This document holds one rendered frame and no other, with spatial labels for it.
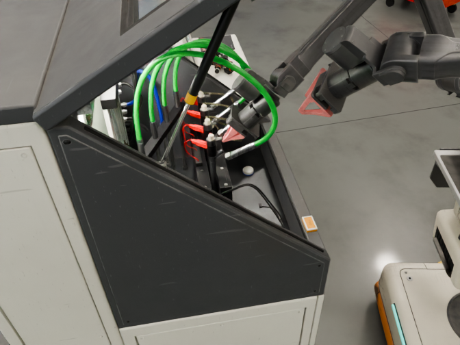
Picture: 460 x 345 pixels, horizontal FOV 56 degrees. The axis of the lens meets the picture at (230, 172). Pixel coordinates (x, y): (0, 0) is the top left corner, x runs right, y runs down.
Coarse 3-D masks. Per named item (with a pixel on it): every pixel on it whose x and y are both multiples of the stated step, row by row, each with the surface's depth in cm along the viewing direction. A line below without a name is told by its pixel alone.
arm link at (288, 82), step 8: (248, 72) 111; (240, 80) 111; (264, 80) 112; (288, 80) 111; (232, 88) 113; (240, 88) 111; (248, 88) 111; (256, 88) 112; (272, 88) 113; (280, 88) 112; (288, 88) 111; (248, 96) 112; (256, 96) 112
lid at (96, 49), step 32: (96, 0) 95; (128, 0) 83; (160, 0) 77; (192, 0) 64; (224, 0) 64; (64, 32) 93; (96, 32) 80; (128, 32) 71; (160, 32) 65; (64, 64) 78; (96, 64) 69; (128, 64) 68; (64, 96) 69; (96, 96) 70
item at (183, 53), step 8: (160, 56) 103; (168, 56) 102; (176, 56) 101; (192, 56) 100; (200, 56) 100; (216, 56) 100; (152, 64) 104; (224, 64) 100; (232, 64) 100; (144, 72) 106; (240, 72) 100; (144, 80) 108; (248, 80) 101; (256, 80) 101; (136, 88) 110; (264, 88) 102; (136, 96) 111; (264, 96) 103; (136, 104) 113; (272, 104) 104; (136, 112) 115; (272, 112) 105; (136, 120) 116; (272, 120) 107; (136, 128) 118; (272, 128) 108; (136, 136) 120; (264, 136) 111; (256, 144) 113
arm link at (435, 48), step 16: (400, 32) 77; (416, 32) 75; (400, 48) 75; (416, 48) 76; (432, 48) 73; (448, 48) 72; (384, 64) 76; (400, 64) 75; (416, 64) 73; (432, 64) 72; (448, 64) 72; (416, 80) 77
